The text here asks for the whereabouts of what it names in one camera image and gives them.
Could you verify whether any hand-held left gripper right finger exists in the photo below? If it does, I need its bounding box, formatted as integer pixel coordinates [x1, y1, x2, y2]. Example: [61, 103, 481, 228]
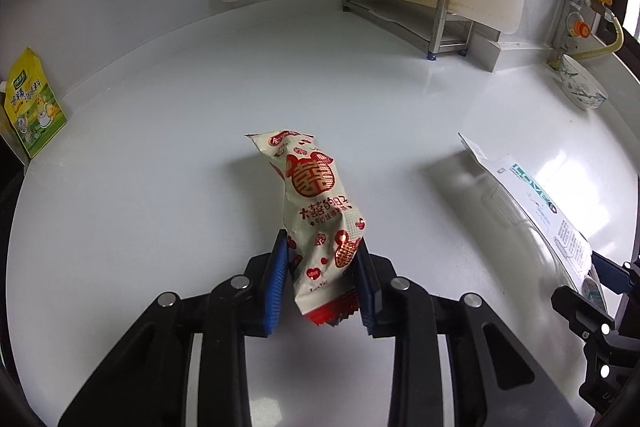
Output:
[352, 237, 583, 427]

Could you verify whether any yellow gas hose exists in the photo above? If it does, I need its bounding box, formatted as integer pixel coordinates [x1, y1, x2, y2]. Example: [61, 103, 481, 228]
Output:
[570, 14, 625, 60]

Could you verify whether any patterned ceramic bowl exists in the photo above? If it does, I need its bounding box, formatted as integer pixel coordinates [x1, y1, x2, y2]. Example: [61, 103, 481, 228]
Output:
[559, 53, 610, 112]

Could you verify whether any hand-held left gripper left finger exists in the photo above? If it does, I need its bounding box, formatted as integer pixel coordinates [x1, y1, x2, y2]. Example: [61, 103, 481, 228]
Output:
[57, 229, 291, 427]

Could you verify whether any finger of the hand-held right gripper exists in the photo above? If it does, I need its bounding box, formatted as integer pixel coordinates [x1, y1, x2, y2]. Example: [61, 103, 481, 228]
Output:
[592, 254, 640, 298]
[550, 285, 617, 341]

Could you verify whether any red and cream snack wrapper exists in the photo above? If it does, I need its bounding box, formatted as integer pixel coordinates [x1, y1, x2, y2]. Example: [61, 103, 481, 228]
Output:
[245, 130, 367, 327]

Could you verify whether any yellow seasoning pouch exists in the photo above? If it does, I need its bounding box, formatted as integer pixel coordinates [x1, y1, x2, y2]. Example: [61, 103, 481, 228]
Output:
[4, 47, 68, 159]

